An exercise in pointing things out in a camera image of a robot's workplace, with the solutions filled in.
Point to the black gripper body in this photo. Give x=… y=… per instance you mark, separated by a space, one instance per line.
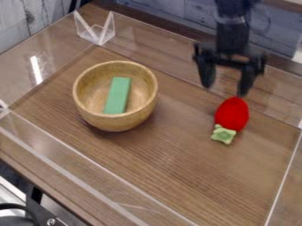
x=229 y=50

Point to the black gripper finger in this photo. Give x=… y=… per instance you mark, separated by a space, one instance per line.
x=207 y=72
x=245 y=82

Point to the red plush strawberry toy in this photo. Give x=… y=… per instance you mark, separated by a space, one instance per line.
x=231 y=117

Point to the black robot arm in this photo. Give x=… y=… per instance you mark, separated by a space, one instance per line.
x=231 y=9

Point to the clear acrylic table guard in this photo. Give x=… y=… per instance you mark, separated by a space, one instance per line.
x=161 y=174

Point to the wooden bowl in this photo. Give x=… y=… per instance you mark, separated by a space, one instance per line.
x=90 y=89

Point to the green rectangular block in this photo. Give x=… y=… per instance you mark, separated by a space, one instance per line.
x=117 y=96

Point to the clear acrylic corner bracket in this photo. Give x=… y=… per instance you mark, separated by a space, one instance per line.
x=96 y=34

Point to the black metal table bracket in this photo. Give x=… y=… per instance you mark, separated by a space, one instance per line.
x=49 y=213

